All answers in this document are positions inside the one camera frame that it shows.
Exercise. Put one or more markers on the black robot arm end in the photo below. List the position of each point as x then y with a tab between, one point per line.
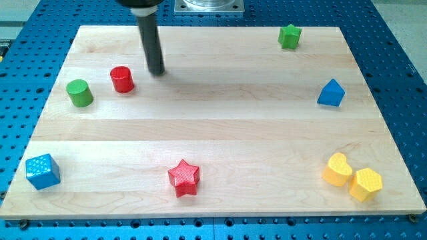
139	3

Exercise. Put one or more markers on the red star block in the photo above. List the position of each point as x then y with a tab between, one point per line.
184	178

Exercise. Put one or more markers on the green star block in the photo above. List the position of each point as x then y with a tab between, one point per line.
289	36

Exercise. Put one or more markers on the wooden board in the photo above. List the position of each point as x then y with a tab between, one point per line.
232	102

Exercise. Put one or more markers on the red cylinder block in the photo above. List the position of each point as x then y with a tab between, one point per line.
122	79

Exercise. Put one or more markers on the blue triangle block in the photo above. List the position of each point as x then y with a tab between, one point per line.
331	94

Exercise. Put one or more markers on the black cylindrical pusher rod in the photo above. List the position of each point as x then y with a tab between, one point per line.
147	24

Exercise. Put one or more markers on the yellow heart block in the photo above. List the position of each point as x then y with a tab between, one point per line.
337	171

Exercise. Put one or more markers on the green cylinder block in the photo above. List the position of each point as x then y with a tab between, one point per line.
79	93

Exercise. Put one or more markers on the yellow hexagon block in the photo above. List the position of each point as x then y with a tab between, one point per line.
365	184

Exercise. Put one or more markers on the blue cube block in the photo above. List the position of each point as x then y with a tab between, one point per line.
42	171

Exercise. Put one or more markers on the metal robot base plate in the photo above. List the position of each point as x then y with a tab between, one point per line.
209	6

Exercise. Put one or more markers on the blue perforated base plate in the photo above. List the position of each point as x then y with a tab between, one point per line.
36	56

